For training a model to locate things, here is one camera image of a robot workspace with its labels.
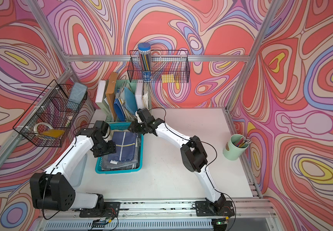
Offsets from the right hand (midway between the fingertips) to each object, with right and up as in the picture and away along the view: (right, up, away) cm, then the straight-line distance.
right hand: (132, 132), depth 89 cm
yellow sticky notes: (+22, +35, +2) cm, 41 cm away
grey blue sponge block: (-30, +23, -7) cm, 38 cm away
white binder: (+3, +24, +5) cm, 25 cm away
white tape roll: (-40, +5, -21) cm, 46 cm away
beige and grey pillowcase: (-12, -18, -8) cm, 23 cm away
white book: (-20, +26, 0) cm, 33 cm away
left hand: (-11, -11, -6) cm, 17 cm away
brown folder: (-11, +23, -6) cm, 26 cm away
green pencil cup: (+61, -10, -6) cm, 62 cm away
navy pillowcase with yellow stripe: (-5, -8, +2) cm, 9 cm away
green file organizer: (-7, +22, +5) cm, 24 cm away
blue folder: (-3, +21, +7) cm, 22 cm away
